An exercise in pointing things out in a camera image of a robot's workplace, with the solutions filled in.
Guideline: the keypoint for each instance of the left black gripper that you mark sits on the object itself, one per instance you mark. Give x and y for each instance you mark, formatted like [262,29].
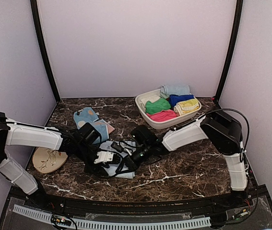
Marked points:
[97,169]

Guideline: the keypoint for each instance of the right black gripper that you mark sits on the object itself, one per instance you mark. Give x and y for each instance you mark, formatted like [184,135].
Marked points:
[131,165]

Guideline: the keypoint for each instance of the large light blue towel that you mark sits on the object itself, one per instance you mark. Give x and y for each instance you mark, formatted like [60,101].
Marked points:
[112,167]

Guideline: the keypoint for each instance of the white plastic basin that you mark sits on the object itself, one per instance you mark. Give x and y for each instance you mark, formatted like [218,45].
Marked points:
[162,124]

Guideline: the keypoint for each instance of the blue patterned cartoon towel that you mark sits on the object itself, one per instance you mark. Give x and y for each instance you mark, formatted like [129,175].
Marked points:
[88,115]

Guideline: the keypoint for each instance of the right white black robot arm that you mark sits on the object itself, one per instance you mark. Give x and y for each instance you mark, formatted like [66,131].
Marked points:
[218,126]

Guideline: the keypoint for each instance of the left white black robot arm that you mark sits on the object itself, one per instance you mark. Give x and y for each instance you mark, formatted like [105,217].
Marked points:
[79,142]

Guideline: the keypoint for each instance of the round bird painted plate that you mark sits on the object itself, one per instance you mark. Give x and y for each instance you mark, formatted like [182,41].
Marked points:
[47,161]

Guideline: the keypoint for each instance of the pink folded towel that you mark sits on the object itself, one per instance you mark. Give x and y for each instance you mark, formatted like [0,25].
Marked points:
[162,116]

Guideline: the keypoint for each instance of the cream folded towel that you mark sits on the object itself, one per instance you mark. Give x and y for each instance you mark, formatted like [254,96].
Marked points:
[152,99]

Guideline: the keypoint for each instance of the green folded towel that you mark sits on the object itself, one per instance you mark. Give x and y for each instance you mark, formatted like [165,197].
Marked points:
[157,106]

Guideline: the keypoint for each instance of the dark blue rolled towel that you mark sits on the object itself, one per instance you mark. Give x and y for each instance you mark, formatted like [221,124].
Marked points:
[174,99]

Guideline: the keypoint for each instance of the yellow white rolled towel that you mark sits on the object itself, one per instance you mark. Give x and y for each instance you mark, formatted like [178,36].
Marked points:
[186,107]

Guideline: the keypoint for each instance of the rolled light blue towel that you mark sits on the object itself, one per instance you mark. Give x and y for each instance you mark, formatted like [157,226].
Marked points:
[167,90]

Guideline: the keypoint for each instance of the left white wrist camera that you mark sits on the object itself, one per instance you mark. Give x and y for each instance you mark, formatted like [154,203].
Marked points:
[103,157]

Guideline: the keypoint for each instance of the white slotted cable duct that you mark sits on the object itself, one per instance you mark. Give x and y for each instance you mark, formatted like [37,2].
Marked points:
[112,222]

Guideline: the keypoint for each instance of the black front rail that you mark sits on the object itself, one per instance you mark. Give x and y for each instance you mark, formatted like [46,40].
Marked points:
[208,205]

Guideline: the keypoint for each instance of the left black frame post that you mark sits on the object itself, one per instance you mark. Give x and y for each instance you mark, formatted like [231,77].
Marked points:
[43,49]

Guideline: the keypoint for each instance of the black frame post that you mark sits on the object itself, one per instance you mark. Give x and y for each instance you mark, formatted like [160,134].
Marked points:
[43,49]
[230,50]

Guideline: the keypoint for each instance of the right black frame post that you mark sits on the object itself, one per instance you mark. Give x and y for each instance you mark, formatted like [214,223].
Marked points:
[230,50]

